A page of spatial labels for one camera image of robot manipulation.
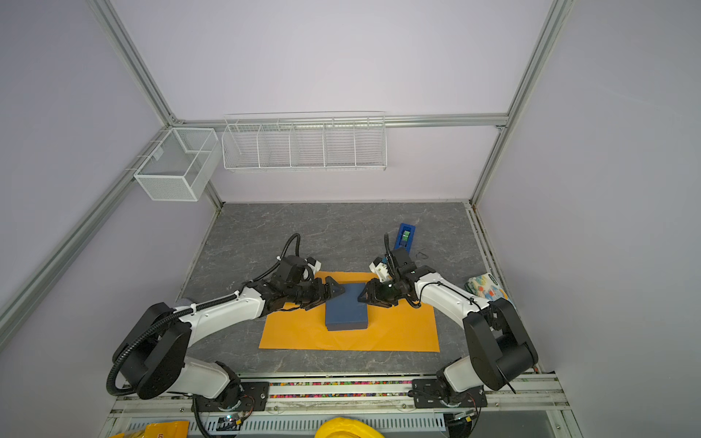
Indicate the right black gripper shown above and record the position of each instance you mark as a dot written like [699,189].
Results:
[375,297]

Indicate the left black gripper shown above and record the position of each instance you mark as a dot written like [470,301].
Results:
[319,295]

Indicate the dark blue gift box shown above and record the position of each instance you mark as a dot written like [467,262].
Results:
[346,312]

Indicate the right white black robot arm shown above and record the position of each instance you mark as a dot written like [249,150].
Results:
[499,347]

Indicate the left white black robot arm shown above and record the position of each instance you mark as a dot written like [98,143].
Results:
[153,359]

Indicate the colourful tissue box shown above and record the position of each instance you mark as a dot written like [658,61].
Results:
[486,286]

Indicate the blue tape dispenser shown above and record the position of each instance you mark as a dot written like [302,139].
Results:
[405,237]

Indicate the yellow hard hat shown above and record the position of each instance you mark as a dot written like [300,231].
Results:
[346,428]

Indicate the white mesh square basket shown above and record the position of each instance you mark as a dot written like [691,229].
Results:
[181,165]

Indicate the yellow plastic bag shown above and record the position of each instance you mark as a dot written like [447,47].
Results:
[178,429]

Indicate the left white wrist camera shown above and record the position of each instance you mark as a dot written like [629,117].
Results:
[313,267]

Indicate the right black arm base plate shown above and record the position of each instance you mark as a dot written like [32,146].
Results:
[433,393]

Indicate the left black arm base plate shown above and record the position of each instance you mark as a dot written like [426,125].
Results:
[248,396]

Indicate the long white wire basket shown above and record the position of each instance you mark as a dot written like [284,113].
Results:
[302,141]

